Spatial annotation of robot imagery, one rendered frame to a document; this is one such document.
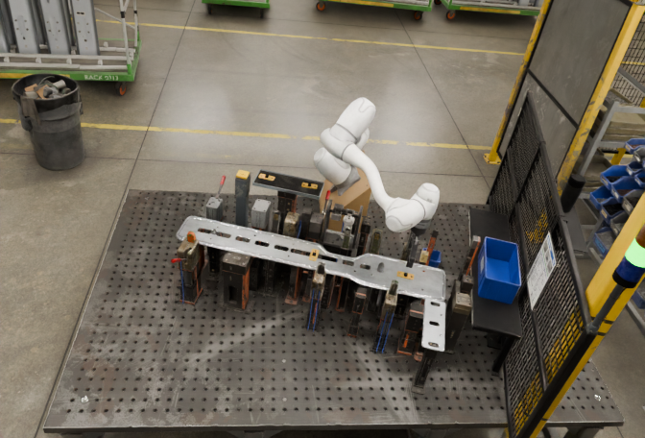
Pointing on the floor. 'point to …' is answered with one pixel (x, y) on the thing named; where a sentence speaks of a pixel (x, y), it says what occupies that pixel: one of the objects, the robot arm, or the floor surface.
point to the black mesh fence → (528, 271)
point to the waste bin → (52, 118)
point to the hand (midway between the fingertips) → (410, 255)
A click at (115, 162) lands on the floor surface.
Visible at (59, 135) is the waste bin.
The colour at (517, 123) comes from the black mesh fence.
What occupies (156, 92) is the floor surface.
